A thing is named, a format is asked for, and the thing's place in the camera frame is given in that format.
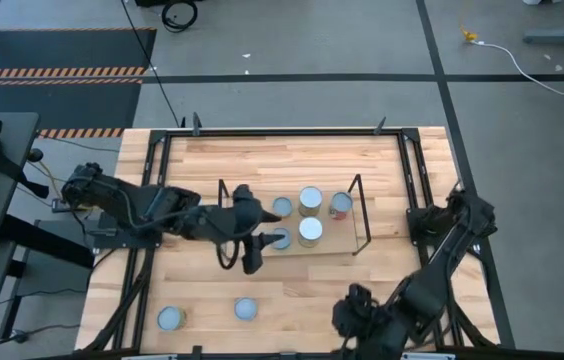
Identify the black mat hazard-striped edge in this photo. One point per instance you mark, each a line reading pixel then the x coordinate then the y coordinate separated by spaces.
pixel 57 50
pixel 47 107

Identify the white red mixed fruit can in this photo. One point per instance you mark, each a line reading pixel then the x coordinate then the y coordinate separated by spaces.
pixel 340 202

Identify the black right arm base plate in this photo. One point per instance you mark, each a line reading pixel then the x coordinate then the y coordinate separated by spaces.
pixel 417 225

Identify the black aluminium table frame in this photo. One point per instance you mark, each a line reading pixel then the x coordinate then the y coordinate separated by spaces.
pixel 282 133

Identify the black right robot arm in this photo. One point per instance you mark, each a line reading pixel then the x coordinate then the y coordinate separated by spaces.
pixel 437 280

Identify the red white tomato can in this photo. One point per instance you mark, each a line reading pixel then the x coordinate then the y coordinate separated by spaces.
pixel 245 308

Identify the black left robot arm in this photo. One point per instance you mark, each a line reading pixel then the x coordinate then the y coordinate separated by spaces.
pixel 127 202

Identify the green red swirl can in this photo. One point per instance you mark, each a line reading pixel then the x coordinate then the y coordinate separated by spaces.
pixel 170 318

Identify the grey desk leg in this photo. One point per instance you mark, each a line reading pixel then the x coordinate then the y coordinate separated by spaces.
pixel 562 36

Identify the black frame wooden shelf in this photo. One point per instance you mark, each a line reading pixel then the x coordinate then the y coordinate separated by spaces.
pixel 329 235

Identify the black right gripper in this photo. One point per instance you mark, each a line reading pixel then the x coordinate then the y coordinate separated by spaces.
pixel 357 315

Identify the teal fish can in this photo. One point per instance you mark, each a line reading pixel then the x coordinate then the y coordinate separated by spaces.
pixel 288 243

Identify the green oranges can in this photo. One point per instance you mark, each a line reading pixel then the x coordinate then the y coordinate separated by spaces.
pixel 310 197

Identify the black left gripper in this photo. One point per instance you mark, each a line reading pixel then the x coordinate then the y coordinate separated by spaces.
pixel 219 222

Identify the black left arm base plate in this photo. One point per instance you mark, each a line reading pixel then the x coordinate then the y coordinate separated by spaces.
pixel 112 241

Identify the black side table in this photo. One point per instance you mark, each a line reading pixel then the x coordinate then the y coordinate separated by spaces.
pixel 22 130

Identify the black desk frame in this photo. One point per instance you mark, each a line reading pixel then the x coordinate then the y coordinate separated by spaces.
pixel 52 247

